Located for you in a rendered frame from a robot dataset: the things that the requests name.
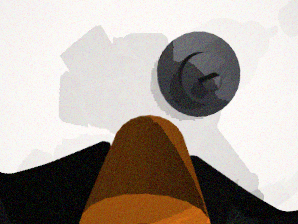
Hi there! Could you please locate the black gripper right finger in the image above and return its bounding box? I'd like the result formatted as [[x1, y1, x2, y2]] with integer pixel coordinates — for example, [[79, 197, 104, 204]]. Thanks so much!
[[190, 155, 298, 224]]

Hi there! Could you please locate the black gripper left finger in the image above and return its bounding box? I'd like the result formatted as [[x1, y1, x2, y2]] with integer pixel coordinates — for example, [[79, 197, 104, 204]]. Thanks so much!
[[0, 141, 110, 224]]

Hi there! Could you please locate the orange knob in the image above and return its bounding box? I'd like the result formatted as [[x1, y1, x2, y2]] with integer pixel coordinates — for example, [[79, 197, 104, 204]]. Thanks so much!
[[78, 116, 212, 224]]

